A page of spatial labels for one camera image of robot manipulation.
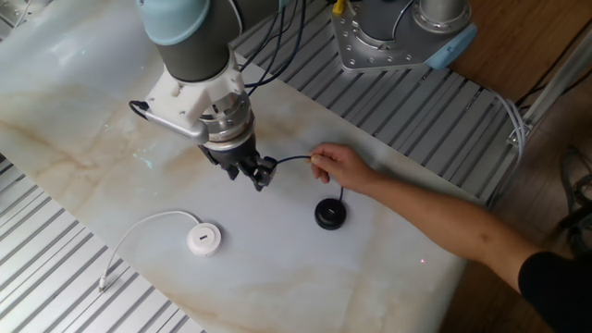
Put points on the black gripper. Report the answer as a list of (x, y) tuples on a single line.
[(231, 155)]

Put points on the person forearm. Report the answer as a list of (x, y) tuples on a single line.
[(439, 217)]

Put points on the person hand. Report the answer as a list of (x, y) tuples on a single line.
[(344, 168)]

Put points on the marble pattern table mat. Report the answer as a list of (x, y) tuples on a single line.
[(277, 277)]

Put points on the black chair base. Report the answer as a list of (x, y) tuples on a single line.
[(578, 199)]

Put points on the black shirt sleeve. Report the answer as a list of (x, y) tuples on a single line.
[(559, 296)]

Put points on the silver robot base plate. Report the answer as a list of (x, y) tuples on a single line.
[(365, 51)]

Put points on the aluminium frame post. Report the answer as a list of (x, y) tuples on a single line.
[(555, 83)]

